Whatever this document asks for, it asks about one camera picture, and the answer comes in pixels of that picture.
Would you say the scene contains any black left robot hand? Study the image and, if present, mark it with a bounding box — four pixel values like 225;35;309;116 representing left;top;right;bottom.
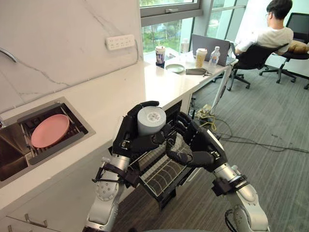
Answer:
112;101;171;160

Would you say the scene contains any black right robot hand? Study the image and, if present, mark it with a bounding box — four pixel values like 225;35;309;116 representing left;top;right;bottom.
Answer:
166;111;227;173

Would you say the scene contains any grey cylindrical cup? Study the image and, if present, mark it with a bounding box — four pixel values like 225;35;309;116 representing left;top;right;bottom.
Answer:
137;105;167;136

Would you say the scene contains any open dishwasher drawer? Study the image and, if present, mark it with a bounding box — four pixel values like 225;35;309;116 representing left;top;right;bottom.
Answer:
127;99;196;210

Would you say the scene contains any bubble tea cup with straw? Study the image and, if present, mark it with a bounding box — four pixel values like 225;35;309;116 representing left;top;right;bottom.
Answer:
154;44;166;68

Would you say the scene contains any paper coffee cup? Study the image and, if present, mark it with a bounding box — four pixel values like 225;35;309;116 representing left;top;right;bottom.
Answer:
195;48;209;68

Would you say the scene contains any black sink drying rack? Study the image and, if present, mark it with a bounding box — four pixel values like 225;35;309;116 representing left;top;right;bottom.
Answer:
17;102;89;166

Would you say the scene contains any steel kitchen sink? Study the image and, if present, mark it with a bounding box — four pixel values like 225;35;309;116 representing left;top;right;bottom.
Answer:
0;96;96;189

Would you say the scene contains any floor power strip with plugs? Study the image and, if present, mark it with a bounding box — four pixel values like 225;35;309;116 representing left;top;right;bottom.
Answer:
193;104;214;120

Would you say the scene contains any white desk leg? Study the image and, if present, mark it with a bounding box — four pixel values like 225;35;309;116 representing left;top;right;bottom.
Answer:
210;64;233;115

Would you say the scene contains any grey fabric pouch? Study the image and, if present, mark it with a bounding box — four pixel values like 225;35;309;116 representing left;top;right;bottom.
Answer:
185;68;213;75

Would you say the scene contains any pale green plate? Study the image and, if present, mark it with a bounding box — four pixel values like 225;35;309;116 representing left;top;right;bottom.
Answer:
165;63;186;73

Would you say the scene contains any clear plastic water bottle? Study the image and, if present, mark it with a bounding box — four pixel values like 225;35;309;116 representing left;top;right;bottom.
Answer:
209;46;221;69

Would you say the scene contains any pink round plate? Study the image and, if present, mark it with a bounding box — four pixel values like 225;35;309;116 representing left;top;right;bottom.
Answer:
31;114;70;148

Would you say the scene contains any grey laptop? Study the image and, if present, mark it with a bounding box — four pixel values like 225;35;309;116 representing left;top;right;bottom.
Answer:
191;34;239;67

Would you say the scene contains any black mesh office chair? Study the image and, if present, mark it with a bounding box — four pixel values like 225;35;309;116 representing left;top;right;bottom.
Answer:
259;12;309;90

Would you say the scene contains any person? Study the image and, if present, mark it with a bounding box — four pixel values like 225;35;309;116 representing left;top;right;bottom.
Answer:
233;0;295;56

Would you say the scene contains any brown cushion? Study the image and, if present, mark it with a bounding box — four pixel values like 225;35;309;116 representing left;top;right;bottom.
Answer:
287;40;309;53

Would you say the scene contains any chrome faucet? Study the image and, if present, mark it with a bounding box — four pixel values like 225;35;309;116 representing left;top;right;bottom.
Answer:
0;47;18;63

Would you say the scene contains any yellow cable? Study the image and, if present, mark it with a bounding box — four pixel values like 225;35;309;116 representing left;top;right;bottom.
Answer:
200;115;219;132

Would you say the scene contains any dishwasher wire rack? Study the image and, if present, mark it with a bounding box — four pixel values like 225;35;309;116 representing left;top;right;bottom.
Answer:
139;135;191;197

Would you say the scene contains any black floor cable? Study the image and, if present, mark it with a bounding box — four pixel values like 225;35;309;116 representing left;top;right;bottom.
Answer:
212;118;309;154

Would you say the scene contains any white wall power strip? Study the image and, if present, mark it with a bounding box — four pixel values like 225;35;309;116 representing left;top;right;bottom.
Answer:
105;34;136;51

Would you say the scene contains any cabinet drawer handle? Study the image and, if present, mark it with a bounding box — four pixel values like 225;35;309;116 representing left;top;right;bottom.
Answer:
23;213;48;229

